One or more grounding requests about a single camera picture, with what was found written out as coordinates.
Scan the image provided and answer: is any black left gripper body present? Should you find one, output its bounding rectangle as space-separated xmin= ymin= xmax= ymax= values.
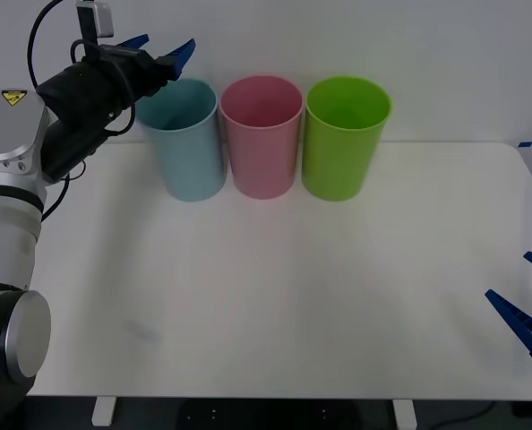
xmin=93 ymin=44 xmax=172 ymax=108

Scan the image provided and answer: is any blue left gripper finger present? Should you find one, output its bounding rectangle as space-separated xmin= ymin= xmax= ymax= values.
xmin=157 ymin=39 xmax=197 ymax=82
xmin=116 ymin=32 xmax=150 ymax=50

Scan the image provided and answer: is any pale blue plastic bin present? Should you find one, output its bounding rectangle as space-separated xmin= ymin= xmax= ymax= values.
xmin=134 ymin=78 xmax=227 ymax=202

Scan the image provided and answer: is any pink plastic bin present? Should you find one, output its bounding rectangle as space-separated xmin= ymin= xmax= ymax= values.
xmin=219 ymin=74 xmax=305 ymax=200

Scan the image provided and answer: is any white table leg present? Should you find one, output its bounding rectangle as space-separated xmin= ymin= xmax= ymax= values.
xmin=391 ymin=399 xmax=417 ymax=430
xmin=90 ymin=397 xmax=116 ymax=427

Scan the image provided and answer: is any green plastic bin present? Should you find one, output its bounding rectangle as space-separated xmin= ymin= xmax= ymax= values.
xmin=301 ymin=74 xmax=392 ymax=202

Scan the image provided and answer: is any black floor cable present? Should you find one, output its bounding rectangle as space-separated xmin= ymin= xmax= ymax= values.
xmin=430 ymin=400 xmax=496 ymax=427

